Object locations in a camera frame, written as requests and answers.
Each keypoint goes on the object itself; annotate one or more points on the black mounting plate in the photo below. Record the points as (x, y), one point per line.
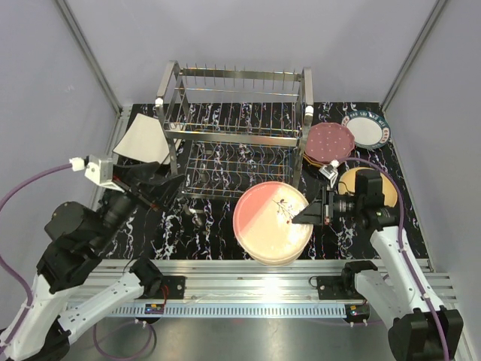
(337, 288)
(171, 286)

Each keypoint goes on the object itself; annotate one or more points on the pink round plate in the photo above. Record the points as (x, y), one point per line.
(262, 221)

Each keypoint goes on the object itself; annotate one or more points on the left small circuit board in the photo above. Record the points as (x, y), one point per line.
(156, 309)

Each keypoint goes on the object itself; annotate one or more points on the right small circuit board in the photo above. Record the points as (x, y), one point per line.
(357, 313)

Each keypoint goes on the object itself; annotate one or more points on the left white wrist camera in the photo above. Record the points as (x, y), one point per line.
(98, 170)

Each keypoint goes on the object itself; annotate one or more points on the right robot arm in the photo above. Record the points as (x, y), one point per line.
(420, 326)

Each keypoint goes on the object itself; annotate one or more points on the pink dotted plate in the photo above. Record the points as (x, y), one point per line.
(329, 141)

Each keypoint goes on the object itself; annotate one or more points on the right aluminium frame post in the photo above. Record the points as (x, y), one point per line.
(416, 48)

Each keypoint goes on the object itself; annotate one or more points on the small circuit board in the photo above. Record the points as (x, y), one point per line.
(357, 313)
(156, 309)

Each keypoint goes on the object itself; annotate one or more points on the aluminium frame post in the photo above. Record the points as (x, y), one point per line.
(82, 42)
(416, 48)

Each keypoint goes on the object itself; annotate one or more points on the teal-rimmed lettered plate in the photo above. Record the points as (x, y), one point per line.
(370, 130)

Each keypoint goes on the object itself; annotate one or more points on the left aluminium frame post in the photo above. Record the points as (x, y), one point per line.
(82, 42)

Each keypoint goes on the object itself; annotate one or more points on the beige tan round plate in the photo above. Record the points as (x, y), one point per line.
(346, 184)

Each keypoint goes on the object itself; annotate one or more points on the stainless steel dish rack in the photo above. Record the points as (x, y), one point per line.
(229, 129)

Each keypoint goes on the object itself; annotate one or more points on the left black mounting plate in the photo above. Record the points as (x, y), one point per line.
(171, 286)

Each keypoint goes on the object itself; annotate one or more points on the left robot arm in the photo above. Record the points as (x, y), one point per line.
(44, 329)

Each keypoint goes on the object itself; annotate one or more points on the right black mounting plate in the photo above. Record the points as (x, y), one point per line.
(337, 288)

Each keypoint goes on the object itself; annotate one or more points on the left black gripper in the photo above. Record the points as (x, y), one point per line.
(131, 175)

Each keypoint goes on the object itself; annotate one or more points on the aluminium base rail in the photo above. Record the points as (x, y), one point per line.
(248, 289)

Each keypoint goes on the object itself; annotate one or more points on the square black-rimmed plate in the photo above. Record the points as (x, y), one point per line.
(144, 141)

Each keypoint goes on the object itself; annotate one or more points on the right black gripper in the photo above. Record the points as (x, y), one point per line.
(313, 213)

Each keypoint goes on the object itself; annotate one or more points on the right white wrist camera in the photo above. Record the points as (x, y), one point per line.
(330, 173)

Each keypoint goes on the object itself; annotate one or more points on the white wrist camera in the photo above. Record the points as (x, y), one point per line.
(330, 173)
(98, 170)

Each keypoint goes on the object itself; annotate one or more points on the yellow dotted plate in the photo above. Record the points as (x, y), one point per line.
(319, 164)

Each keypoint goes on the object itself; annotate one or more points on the cream round plate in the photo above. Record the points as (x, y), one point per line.
(276, 262)

